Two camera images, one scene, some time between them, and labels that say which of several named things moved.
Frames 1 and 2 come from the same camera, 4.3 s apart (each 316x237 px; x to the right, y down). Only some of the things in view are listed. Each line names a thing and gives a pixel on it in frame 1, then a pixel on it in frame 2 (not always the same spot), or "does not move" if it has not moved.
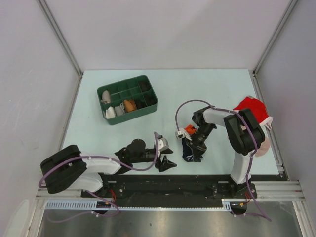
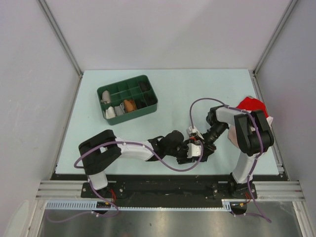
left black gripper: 164,165 to 184,159
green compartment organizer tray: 124,99 does not move
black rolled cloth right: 150,98 does not move
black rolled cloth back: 144,86 does not move
